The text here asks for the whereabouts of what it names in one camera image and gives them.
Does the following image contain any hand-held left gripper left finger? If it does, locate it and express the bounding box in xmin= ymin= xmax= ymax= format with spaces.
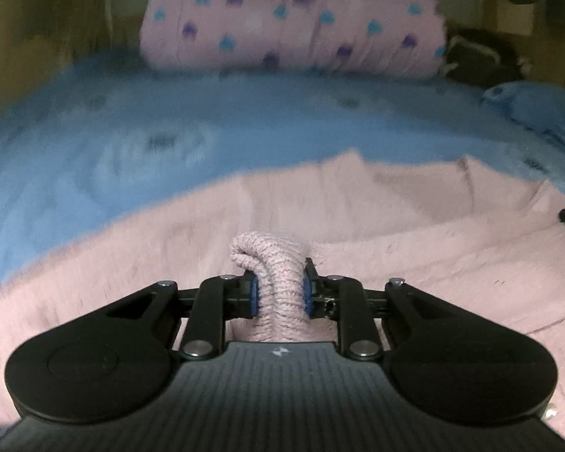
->
xmin=106 ymin=273 xmax=263 ymax=361

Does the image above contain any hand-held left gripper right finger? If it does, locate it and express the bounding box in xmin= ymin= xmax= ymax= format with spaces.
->
xmin=302 ymin=258 xmax=458 ymax=361

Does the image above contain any pink knitted sweater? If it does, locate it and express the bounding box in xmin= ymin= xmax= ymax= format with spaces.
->
xmin=0 ymin=149 xmax=565 ymax=443

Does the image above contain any blue cloth bundle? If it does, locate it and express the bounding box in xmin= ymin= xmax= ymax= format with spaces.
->
xmin=479 ymin=81 xmax=565 ymax=156

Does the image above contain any dark bag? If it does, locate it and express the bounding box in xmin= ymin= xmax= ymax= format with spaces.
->
xmin=443 ymin=28 xmax=524 ymax=89

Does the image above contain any blue floral bed sheet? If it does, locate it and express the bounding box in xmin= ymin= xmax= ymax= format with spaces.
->
xmin=0 ymin=47 xmax=565 ymax=297

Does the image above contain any wooden furniture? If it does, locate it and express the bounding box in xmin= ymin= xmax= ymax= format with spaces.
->
xmin=494 ymin=0 xmax=565 ymax=91

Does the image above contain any pink heart-print rolled blanket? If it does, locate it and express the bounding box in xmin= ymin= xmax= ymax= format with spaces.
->
xmin=139 ymin=0 xmax=448 ymax=79

